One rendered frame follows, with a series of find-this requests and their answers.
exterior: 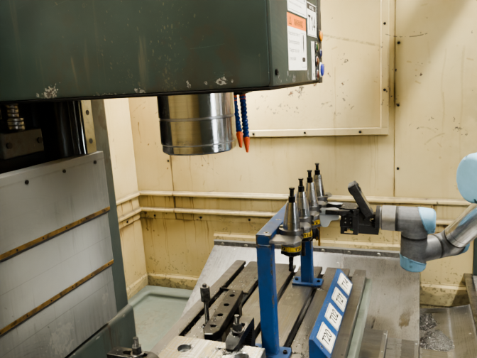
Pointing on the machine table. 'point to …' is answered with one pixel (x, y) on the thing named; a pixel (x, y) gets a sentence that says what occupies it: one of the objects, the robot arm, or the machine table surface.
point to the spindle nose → (196, 123)
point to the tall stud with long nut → (205, 300)
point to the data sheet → (297, 7)
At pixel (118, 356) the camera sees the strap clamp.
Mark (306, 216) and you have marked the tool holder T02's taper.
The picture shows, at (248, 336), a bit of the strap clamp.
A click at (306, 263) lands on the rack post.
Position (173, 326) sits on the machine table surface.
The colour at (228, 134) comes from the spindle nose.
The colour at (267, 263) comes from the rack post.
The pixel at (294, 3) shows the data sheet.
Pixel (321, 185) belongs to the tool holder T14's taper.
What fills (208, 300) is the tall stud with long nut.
